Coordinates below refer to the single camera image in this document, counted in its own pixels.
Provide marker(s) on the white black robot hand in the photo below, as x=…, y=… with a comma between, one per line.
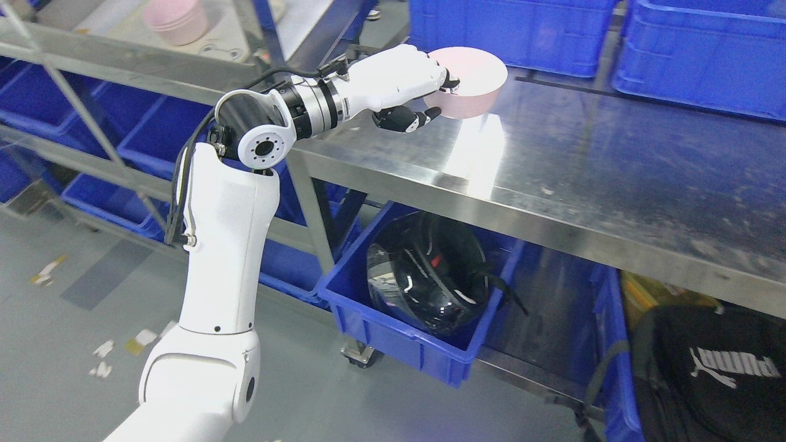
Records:
x=385, y=81

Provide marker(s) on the pink ikea bowl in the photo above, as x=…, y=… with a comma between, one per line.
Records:
x=481, y=76

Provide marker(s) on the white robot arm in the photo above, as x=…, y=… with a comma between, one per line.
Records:
x=202, y=376

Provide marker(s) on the stack of pink bowls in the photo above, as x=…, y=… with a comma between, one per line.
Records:
x=176, y=22

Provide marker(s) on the blue bin lower shelf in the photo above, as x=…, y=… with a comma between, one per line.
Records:
x=114, y=204

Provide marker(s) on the blue crate top left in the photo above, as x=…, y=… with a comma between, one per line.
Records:
x=562, y=37

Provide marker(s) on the blue crate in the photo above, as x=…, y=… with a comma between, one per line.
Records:
x=723, y=55
x=562, y=37

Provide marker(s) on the black helmet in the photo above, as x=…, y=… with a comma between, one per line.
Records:
x=431, y=272

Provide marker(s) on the steel table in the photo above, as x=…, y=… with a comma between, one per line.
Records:
x=689, y=196

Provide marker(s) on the blue crate top right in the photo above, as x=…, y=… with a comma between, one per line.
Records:
x=723, y=55

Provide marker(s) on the black puma backpack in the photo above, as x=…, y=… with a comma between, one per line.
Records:
x=701, y=374

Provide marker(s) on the blue bin with cable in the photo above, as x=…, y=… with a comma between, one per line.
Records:
x=154, y=144

